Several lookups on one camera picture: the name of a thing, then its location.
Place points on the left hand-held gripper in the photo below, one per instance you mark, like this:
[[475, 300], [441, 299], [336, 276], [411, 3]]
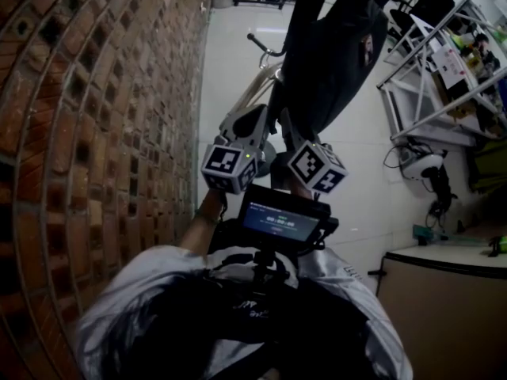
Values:
[[227, 164]]

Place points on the beige cabinet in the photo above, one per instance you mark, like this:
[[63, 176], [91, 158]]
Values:
[[443, 315]]

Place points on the person's left forearm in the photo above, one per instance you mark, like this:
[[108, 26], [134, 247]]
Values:
[[204, 228]]

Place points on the person's right forearm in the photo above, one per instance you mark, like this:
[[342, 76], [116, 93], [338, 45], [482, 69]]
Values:
[[299, 186]]

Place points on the teal small box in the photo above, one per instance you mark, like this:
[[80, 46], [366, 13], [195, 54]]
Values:
[[421, 234]]

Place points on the dark bag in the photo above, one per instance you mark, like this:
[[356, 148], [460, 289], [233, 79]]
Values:
[[328, 54]]

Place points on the black office chair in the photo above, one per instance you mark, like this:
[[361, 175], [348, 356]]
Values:
[[420, 10]]

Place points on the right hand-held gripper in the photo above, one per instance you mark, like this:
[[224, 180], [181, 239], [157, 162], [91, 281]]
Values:
[[313, 166]]

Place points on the black chest-mounted screen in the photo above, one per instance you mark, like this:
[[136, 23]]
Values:
[[281, 222]]

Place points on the person's light grey shirt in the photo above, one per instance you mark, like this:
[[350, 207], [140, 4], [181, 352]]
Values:
[[158, 275]]

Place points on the white sheet with pink print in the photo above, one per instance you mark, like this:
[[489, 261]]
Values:
[[449, 65]]

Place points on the white metal frame table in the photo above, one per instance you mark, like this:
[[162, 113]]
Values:
[[420, 85]]

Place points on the yellow green fabric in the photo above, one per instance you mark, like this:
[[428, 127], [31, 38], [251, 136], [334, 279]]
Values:
[[491, 164]]

